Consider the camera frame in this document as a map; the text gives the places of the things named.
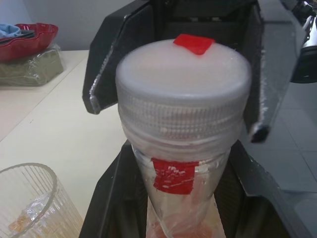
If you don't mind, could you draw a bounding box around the red scalloped bowl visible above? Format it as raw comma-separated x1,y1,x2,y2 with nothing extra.
0,22,59,62

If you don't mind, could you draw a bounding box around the light blue cloth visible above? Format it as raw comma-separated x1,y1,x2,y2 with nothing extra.
0,23,21,38

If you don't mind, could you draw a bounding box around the olive green wrapped package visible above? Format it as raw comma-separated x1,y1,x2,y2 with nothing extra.
0,44,64,86

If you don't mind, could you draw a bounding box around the white ribbed bottle cap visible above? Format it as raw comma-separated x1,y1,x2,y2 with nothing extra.
115,33,253,141

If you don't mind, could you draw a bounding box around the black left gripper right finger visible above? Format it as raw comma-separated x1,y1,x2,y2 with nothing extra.
214,139,317,238

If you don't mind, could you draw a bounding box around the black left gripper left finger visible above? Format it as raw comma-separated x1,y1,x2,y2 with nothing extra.
78,143,150,238

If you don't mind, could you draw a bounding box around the ribbed clear drinking glass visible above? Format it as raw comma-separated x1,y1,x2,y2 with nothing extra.
0,162,84,238

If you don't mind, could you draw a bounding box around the black flat strip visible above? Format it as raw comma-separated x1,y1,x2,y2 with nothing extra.
0,29,36,46

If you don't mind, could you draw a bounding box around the clear plastic juice bottle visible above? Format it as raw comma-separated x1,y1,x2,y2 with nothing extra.
123,123,242,238

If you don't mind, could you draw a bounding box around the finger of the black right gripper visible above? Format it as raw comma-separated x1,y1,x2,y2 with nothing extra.
235,0,299,144
82,0,159,115

